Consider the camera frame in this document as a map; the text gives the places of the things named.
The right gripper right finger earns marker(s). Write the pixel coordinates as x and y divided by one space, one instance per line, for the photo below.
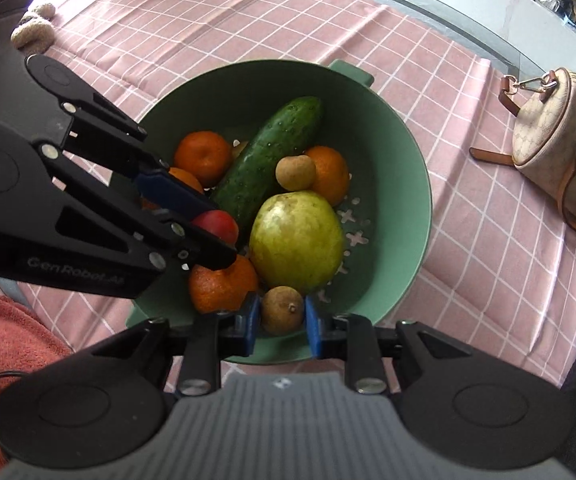
353 339

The large orange tangerine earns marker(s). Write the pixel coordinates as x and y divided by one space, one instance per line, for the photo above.
222 290

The yellow green guava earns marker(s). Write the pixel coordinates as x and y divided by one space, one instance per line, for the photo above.
297 240

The red cherry tomato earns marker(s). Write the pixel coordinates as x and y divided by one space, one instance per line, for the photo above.
220 224

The brown longan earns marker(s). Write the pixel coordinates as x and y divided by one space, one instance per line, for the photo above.
238 149
295 173
282 311

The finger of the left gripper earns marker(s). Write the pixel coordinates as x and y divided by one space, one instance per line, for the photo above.
103 134
168 239

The small orange tangerine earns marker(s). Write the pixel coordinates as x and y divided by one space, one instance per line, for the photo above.
206 155

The beige monogram handbag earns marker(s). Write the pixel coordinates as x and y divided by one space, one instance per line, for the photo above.
544 135

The beige fluffy slipper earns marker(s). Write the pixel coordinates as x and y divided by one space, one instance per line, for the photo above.
35 33

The pink checkered tablecloth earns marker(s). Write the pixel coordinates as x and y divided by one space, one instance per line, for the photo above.
501 268

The green cucumber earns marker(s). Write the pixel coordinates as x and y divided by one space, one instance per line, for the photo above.
249 181

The brown longan front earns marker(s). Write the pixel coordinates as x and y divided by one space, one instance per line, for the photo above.
282 311

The green colander bowl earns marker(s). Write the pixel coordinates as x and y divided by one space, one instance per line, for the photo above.
387 213

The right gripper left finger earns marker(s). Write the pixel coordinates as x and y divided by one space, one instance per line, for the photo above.
211 339

